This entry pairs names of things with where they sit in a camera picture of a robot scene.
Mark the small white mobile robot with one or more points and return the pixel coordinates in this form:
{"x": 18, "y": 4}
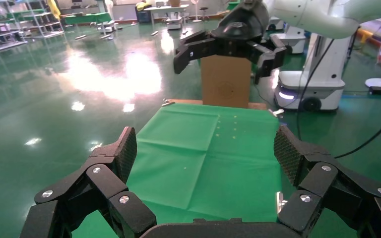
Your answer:
{"x": 174, "y": 22}
{"x": 106, "y": 27}

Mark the green covered table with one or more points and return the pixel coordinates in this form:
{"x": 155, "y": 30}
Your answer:
{"x": 85, "y": 18}

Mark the white work table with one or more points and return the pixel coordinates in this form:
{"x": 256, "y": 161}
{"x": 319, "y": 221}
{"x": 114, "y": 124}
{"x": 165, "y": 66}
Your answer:
{"x": 165, "y": 8}

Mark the metal storage shelf rack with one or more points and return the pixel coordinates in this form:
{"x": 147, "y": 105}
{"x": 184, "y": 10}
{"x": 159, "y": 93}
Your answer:
{"x": 46, "y": 29}
{"x": 0, "y": 36}

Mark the green table cloth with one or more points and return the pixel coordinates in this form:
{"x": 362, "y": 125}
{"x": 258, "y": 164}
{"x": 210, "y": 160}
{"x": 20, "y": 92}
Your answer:
{"x": 193, "y": 170}

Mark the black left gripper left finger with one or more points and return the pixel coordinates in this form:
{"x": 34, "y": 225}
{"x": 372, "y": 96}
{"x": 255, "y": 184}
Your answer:
{"x": 111, "y": 177}

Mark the plain brown cardboard box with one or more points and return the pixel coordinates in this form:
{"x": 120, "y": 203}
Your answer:
{"x": 226, "y": 82}

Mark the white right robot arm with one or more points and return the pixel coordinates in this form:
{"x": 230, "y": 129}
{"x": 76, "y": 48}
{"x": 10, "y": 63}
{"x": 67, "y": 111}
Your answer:
{"x": 325, "y": 16}

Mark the white wheeled robot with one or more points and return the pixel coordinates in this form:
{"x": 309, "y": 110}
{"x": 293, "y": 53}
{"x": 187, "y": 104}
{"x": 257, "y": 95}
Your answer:
{"x": 322, "y": 82}

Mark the small dark stool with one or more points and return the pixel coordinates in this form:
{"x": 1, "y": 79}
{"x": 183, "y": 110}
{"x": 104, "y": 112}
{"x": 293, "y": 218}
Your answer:
{"x": 204, "y": 10}

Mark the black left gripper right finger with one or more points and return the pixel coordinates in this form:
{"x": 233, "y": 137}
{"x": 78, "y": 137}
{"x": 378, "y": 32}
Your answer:
{"x": 322, "y": 184}

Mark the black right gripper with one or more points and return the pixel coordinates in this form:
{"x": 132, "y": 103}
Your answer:
{"x": 239, "y": 26}

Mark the yellow and red barrier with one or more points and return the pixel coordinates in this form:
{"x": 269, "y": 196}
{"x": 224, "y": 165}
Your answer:
{"x": 369, "y": 36}

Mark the silver metal binder clip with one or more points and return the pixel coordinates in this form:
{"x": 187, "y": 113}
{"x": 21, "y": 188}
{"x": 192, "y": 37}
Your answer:
{"x": 168, "y": 102}
{"x": 280, "y": 201}
{"x": 278, "y": 112}

